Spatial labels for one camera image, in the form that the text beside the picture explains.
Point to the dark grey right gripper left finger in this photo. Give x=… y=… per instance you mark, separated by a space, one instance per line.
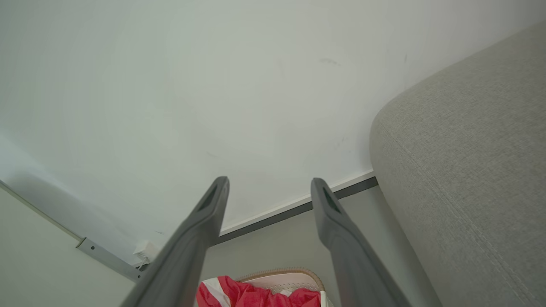
x=187 y=251

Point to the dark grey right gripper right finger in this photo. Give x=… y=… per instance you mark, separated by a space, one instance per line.
x=352 y=256

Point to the red jersey with white stripes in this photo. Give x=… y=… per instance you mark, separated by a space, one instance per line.
x=256 y=294

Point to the beige laundry basket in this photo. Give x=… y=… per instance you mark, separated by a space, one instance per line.
x=283 y=279

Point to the grey fabric sofa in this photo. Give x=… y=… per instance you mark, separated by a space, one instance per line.
x=465 y=179

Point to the white wall power adapter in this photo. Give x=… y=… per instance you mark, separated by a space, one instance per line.
x=145 y=250

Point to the grey metal rail bracket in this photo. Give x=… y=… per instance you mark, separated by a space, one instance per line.
x=111 y=259

